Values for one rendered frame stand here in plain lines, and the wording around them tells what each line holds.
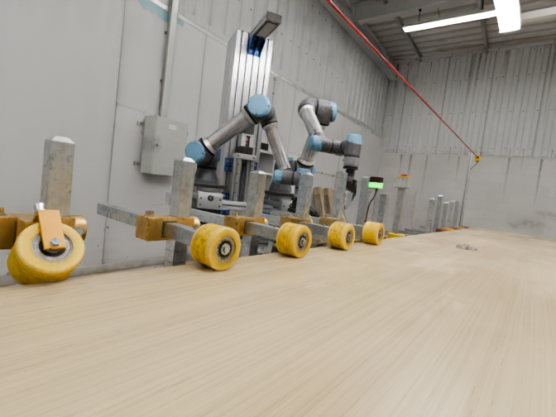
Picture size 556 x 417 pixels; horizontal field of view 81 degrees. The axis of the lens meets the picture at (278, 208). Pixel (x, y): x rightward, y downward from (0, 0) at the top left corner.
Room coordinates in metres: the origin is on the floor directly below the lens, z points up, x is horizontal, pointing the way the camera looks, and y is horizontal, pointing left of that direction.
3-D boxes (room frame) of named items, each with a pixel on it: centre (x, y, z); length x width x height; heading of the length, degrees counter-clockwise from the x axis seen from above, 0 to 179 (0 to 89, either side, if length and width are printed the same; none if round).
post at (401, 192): (1.93, -0.72, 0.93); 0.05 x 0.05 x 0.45; 51
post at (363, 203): (1.53, -0.40, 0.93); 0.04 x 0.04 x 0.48; 51
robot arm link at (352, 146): (1.58, -0.32, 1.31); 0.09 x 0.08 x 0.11; 18
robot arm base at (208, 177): (1.93, 0.45, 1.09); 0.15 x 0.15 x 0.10
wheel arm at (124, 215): (0.75, 0.30, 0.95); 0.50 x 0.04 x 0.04; 51
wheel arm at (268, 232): (0.95, 0.14, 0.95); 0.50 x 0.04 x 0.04; 51
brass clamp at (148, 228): (0.73, 0.24, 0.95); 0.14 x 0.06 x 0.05; 141
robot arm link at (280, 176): (1.74, -0.02, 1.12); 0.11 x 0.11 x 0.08; 81
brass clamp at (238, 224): (0.92, 0.08, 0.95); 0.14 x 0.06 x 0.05; 141
